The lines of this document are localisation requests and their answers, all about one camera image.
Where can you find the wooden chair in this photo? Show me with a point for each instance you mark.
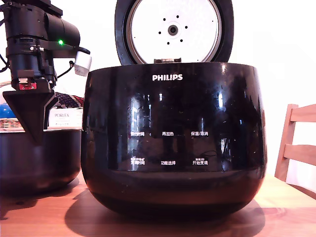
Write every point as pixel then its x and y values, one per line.
pixel 297 150

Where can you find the black Philips rice cooker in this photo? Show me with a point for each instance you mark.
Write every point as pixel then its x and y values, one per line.
pixel 172 111

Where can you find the woven wicker basket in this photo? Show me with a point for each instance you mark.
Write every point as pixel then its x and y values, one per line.
pixel 10 123

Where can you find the dark red patterned cloth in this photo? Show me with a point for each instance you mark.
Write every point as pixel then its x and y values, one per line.
pixel 70 100

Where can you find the pale grey camera box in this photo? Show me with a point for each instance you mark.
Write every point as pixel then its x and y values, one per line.
pixel 83 63

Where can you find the dark metallic inner pot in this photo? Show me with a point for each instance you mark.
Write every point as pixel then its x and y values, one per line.
pixel 61 158

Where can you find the blue ball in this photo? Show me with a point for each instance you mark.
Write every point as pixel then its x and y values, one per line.
pixel 6 111

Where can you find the white Porlex box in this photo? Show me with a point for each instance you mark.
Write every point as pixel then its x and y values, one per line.
pixel 65 118

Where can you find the black rice cooker lid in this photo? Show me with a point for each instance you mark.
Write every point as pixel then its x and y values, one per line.
pixel 172 14

